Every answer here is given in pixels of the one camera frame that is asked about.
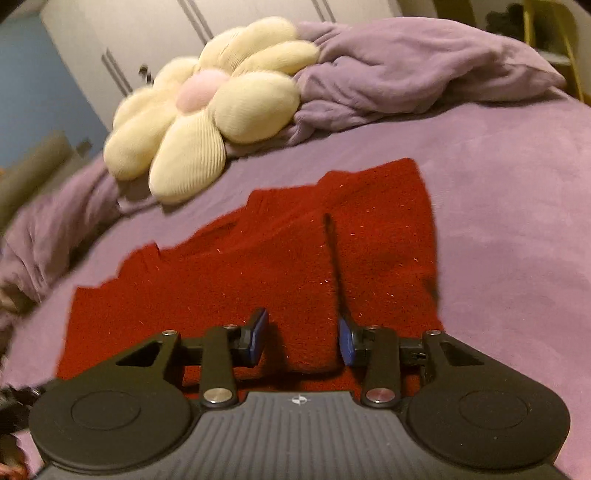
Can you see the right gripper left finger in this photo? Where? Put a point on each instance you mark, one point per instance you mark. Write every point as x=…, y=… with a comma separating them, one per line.
x=216, y=353

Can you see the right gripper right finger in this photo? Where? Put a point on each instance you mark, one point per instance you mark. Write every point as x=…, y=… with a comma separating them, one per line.
x=387, y=359

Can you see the red knitted garment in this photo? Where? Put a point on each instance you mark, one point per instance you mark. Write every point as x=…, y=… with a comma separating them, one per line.
x=365, y=240

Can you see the person's left hand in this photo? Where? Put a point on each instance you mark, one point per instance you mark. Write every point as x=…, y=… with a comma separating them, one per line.
x=13, y=464

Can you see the purple bed sheet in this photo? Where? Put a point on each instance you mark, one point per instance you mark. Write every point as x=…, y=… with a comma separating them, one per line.
x=510, y=186

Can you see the grey upholstered headboard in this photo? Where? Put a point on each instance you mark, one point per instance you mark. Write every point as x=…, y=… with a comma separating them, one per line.
x=42, y=169

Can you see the cream flower-shaped plush pillow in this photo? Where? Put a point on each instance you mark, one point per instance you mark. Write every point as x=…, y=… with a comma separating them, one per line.
x=240, y=89

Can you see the crumpled purple blanket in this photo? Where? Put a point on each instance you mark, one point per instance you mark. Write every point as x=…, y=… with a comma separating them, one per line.
x=388, y=67

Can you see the white wardrobe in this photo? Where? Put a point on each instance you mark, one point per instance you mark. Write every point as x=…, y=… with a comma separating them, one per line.
x=105, y=43

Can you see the yellow metal chair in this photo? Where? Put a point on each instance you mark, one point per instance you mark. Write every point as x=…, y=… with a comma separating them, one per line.
x=550, y=29

